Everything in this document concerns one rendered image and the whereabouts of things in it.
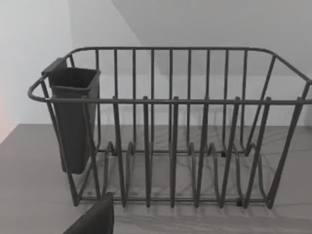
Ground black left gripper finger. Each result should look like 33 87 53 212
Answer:
62 192 115 234

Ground dark grey cutlery holder cup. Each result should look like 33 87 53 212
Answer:
41 58 101 175

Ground dark grey wire dish rack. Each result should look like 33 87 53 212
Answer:
27 46 312 210

